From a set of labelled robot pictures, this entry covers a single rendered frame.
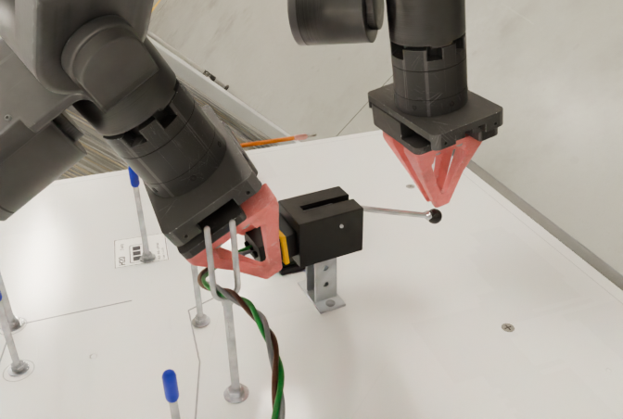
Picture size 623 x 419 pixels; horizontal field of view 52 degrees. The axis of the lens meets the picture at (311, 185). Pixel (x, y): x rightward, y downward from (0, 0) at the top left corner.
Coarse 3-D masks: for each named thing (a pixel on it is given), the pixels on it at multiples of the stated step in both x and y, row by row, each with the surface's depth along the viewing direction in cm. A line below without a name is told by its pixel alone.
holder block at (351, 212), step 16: (320, 192) 52; (336, 192) 52; (288, 208) 50; (304, 208) 50; (320, 208) 50; (336, 208) 50; (352, 208) 50; (304, 224) 48; (320, 224) 49; (336, 224) 49; (352, 224) 50; (304, 240) 49; (320, 240) 49; (336, 240) 50; (352, 240) 51; (304, 256) 49; (320, 256) 50; (336, 256) 51
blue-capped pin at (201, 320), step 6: (192, 270) 49; (192, 276) 49; (198, 288) 50; (198, 294) 50; (198, 300) 50; (198, 306) 51; (198, 312) 51; (198, 318) 51; (204, 318) 51; (198, 324) 51; (204, 324) 51
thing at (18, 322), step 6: (0, 276) 49; (0, 282) 50; (0, 288) 50; (6, 294) 50; (6, 300) 50; (6, 306) 51; (6, 312) 51; (12, 312) 51; (6, 318) 51; (12, 318) 51; (18, 318) 52; (12, 324) 51; (18, 324) 52; (12, 330) 51
